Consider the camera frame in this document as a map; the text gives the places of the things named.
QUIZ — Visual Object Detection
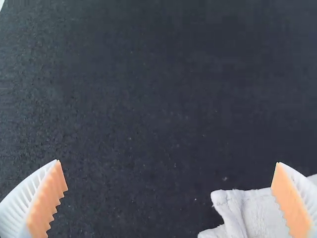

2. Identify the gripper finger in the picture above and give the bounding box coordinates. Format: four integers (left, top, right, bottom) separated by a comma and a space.
270, 162, 317, 238
0, 159, 69, 238

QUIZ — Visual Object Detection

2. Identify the pale towel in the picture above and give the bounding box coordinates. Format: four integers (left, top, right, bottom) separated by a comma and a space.
197, 173, 317, 238

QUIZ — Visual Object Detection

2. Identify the black mat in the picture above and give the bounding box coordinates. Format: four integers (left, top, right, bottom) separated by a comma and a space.
0, 0, 317, 238

